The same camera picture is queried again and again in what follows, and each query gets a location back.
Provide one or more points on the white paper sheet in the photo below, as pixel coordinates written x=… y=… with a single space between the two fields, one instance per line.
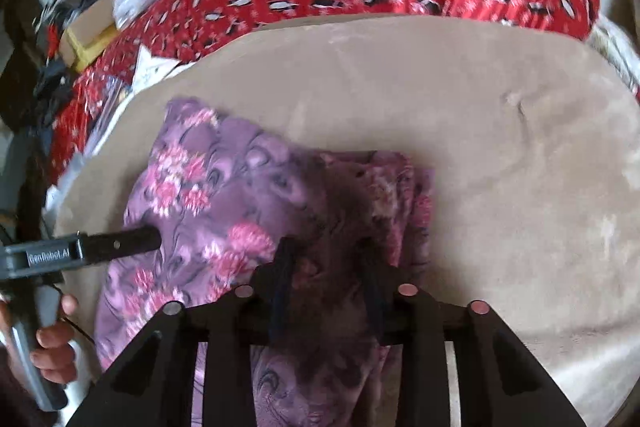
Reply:
x=152 y=68

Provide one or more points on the cardboard box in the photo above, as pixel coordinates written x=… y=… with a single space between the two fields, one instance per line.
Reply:
x=87 y=32

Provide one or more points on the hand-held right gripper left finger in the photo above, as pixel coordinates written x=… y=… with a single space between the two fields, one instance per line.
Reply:
x=281 y=292

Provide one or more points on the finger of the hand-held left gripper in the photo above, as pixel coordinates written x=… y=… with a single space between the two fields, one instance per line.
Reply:
x=125 y=241

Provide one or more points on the person's left hand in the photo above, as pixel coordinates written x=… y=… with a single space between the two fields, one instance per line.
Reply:
x=52 y=352

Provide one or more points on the purple floral garment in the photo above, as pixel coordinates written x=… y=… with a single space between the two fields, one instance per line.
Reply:
x=215 y=187

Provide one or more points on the beige fleece mat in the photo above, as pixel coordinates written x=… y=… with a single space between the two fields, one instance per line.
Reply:
x=450 y=107

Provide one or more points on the white patterned cloth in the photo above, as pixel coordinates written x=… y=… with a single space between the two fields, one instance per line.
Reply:
x=617 y=52

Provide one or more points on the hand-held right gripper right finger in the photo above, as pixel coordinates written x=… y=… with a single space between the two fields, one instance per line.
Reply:
x=374 y=307

